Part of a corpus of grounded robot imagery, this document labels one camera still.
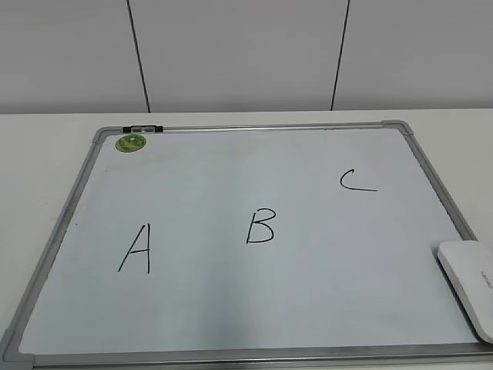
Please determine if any white whiteboard eraser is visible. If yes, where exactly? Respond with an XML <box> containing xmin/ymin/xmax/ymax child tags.
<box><xmin>438</xmin><ymin>240</ymin><xmax>492</xmax><ymax>343</ymax></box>

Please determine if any round green magnet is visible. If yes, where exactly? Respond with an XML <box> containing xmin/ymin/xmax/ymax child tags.
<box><xmin>115</xmin><ymin>134</ymin><xmax>147</xmax><ymax>153</ymax></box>

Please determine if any white board with grey frame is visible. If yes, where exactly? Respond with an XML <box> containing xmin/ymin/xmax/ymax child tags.
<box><xmin>1</xmin><ymin>121</ymin><xmax>492</xmax><ymax>369</ymax></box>

